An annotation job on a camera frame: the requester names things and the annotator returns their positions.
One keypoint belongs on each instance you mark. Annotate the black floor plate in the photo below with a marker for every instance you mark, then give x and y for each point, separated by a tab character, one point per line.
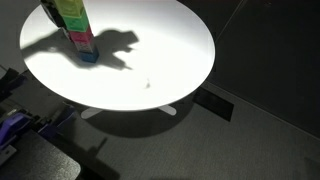
213	103

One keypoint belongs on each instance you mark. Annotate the small blue block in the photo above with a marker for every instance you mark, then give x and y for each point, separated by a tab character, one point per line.
89	56

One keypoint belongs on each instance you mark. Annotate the small grey block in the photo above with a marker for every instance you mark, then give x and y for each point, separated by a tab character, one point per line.
85	46

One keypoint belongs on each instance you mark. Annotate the small pink block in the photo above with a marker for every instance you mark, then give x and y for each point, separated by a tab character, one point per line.
81	36

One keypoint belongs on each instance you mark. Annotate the purple black spring clamp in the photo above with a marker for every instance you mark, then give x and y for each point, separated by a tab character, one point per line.
12	81
13	126
60	116

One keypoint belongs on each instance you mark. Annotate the small green block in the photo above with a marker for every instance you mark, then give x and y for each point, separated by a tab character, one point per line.
76	23

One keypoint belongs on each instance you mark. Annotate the small lime block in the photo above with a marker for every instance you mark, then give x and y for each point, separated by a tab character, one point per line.
70	7

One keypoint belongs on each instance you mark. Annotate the black checkered patterned cube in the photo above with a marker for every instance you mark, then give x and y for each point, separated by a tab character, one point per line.
52	14

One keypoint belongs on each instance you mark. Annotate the black equipment platform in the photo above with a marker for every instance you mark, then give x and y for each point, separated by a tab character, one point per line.
36	160

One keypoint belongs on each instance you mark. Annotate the white table pedestal base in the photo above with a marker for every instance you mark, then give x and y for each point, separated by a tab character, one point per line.
90	112

